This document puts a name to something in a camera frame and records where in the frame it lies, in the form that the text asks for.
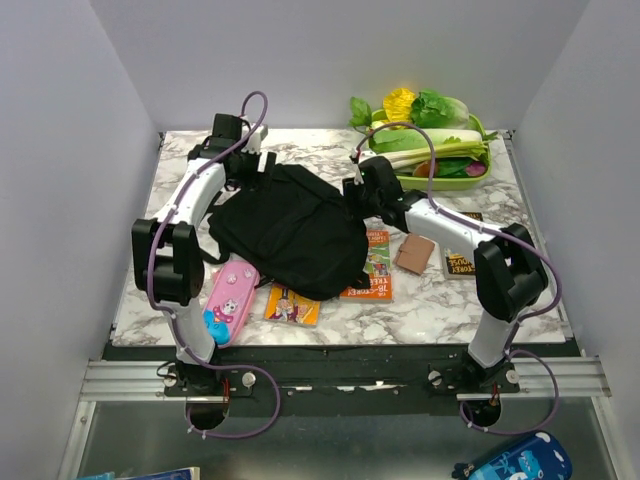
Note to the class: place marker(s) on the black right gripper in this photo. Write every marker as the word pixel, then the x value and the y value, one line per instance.
pixel 351 186

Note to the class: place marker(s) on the orange treehouse book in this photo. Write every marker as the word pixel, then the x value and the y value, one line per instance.
pixel 378 269

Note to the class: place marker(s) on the purple vegetable toy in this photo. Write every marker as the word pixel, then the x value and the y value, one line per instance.
pixel 476 169

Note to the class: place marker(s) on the green lettuce leaf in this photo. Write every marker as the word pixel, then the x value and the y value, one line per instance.
pixel 430 109

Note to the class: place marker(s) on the blue shark pencil case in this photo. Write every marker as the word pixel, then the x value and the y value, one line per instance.
pixel 534 456

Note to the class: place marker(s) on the dark blue treehouse book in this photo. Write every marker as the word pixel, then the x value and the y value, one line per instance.
pixel 456 266

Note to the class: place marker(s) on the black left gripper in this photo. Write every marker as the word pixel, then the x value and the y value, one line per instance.
pixel 256 179

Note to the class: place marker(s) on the aluminium mounting rail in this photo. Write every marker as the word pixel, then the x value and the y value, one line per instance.
pixel 572 377

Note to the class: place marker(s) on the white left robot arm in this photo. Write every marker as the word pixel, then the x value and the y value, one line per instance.
pixel 167 261

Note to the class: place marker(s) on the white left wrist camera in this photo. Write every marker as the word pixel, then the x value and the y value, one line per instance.
pixel 254 142

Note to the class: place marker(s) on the white-stemmed cabbage stalk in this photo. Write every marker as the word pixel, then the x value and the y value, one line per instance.
pixel 401 159

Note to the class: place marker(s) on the brown leather wallet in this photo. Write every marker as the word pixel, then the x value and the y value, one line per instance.
pixel 414 253

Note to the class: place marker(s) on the black student backpack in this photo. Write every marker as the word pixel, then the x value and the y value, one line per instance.
pixel 297 232

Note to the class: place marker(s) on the Roald Dahl Charlie book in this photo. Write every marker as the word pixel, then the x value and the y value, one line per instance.
pixel 286 306

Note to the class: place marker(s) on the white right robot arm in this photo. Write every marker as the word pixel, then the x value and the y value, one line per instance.
pixel 509 275

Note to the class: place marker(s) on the green leafy sprig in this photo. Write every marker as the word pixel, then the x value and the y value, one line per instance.
pixel 361 115

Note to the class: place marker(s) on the yellow fabric flower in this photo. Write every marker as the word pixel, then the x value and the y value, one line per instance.
pixel 397 106

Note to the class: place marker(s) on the pink cartoon pencil case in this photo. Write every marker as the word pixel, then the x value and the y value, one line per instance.
pixel 230 301

